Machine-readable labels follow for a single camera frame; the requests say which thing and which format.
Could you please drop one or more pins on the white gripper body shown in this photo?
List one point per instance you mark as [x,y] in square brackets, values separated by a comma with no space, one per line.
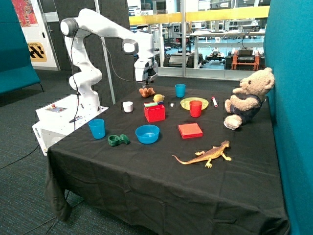
[146,70]

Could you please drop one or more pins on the yellow tennis ball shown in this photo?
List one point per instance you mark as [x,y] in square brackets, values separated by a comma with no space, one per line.
[158,98]

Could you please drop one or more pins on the green highlighter marker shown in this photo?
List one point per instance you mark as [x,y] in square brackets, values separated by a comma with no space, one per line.
[151,104]

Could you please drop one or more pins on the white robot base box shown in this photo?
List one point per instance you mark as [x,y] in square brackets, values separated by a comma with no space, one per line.
[62,117]

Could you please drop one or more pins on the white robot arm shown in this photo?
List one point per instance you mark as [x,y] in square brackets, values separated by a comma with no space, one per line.
[89,22]

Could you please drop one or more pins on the red square pot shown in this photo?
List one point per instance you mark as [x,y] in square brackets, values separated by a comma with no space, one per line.
[155,113]

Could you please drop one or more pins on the small brown plush toy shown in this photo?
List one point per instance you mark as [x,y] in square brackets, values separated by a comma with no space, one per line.
[146,92]

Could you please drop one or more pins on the white cup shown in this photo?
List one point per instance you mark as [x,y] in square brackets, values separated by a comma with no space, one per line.
[127,106]

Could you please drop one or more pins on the far blue plastic cup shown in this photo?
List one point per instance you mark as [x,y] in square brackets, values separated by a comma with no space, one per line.
[180,90]

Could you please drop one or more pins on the blue plastic cup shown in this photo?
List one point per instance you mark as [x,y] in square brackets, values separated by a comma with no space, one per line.
[97,128]
[180,90]

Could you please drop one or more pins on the yellow plastic plate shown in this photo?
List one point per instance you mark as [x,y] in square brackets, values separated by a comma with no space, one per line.
[185,103]

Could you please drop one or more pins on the blue plastic bowl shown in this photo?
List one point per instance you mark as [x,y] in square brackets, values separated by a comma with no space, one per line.
[147,134]

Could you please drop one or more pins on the red plastic cup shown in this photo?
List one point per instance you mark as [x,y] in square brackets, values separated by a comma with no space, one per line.
[195,108]

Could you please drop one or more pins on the near blue plastic cup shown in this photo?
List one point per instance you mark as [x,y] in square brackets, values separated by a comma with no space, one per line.
[97,128]

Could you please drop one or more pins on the red square lid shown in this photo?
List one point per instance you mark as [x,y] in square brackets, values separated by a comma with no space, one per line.
[191,130]

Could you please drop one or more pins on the red and white marker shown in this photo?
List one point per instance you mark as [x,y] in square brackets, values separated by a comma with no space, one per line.
[214,102]

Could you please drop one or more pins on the black tablecloth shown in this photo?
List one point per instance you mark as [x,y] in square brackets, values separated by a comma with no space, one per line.
[143,184]

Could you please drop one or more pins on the orange toy lizard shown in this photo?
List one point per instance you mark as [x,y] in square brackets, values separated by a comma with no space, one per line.
[209,155]

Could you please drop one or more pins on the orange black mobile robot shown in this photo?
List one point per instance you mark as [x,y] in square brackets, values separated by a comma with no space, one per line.
[245,58]

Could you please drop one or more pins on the beige teddy bear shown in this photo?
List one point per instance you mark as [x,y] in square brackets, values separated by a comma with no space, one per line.
[248,98]

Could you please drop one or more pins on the yellow black warning sign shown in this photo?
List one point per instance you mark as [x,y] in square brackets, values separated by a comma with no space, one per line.
[37,52]

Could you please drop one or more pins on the teal sofa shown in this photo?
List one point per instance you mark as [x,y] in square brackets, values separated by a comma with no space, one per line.
[16,70]

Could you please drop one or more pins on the red wall poster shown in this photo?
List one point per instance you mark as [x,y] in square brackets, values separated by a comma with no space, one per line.
[25,13]

